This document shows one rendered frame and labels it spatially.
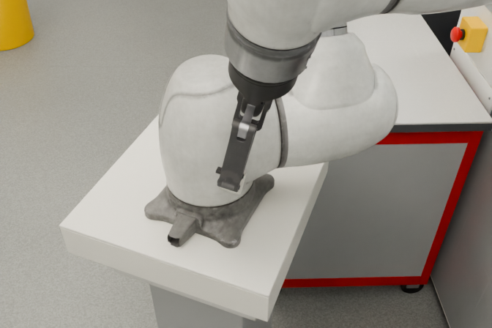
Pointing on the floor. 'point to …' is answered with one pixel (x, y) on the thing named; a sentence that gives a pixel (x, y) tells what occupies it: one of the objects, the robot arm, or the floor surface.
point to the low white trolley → (395, 170)
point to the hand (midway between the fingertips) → (246, 143)
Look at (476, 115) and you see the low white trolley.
